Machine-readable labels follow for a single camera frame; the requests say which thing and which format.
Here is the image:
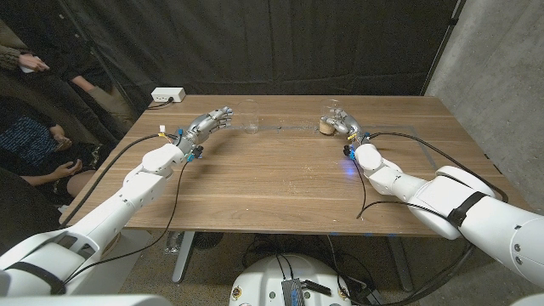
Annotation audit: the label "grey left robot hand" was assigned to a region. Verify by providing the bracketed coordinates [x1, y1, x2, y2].
[176, 105, 234, 156]

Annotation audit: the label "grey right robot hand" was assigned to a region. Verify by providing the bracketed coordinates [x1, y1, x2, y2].
[320, 108, 369, 145]

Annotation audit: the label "clear plastic cup with sugar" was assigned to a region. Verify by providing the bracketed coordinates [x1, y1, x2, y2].
[318, 99, 342, 136]

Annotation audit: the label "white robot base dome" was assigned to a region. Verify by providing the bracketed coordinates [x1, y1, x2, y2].
[229, 253, 352, 306]

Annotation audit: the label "white power strip box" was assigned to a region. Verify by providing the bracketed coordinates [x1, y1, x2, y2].
[150, 87, 187, 104]

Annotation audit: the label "person black jacket khaki pants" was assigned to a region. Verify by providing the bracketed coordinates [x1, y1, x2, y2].
[25, 12, 137, 128]

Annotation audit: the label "black backdrop curtain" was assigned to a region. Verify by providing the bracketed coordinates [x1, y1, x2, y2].
[0, 0, 464, 128]

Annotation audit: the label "black floor fan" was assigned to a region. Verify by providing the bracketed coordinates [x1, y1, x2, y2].
[193, 231, 224, 251]

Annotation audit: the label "clear water bottle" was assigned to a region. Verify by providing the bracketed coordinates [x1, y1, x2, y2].
[164, 231, 184, 255]

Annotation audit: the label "black backdrop stand pole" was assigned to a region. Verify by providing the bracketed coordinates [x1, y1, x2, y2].
[420, 0, 467, 97]

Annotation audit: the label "white table leg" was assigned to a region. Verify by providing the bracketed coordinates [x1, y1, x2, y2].
[172, 231, 196, 285]

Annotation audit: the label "grey table leg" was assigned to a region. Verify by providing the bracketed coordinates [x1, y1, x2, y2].
[386, 235, 414, 293]

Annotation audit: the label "grey finned electronics box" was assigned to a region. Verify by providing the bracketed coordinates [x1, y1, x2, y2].
[280, 278, 307, 306]

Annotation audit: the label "seated person blue patterned shirt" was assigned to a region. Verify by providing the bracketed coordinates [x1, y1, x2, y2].
[0, 95, 103, 205]

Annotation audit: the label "white phone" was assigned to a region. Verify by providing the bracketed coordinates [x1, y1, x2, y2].
[20, 55, 43, 74]

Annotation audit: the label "person in brown sweater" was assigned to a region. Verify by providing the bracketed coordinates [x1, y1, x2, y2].
[0, 19, 50, 73]

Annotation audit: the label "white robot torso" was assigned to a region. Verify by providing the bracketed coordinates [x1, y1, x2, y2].
[0, 292, 544, 306]

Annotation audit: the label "black power cable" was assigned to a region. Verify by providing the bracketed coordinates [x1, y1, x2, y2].
[146, 96, 175, 111]

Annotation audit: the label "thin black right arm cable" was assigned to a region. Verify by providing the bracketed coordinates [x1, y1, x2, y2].
[350, 156, 451, 220]

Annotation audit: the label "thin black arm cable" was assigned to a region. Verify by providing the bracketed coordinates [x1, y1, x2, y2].
[63, 161, 190, 286]
[350, 156, 451, 220]

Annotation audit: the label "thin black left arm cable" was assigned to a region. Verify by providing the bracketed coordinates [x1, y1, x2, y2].
[63, 161, 190, 286]

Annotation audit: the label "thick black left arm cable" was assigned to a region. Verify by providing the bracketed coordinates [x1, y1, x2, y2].
[59, 133, 179, 229]

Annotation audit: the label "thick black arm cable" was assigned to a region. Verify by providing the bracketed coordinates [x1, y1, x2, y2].
[367, 131, 510, 204]
[59, 133, 179, 229]

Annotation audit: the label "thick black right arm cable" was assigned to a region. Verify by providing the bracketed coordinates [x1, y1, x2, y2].
[367, 131, 510, 204]

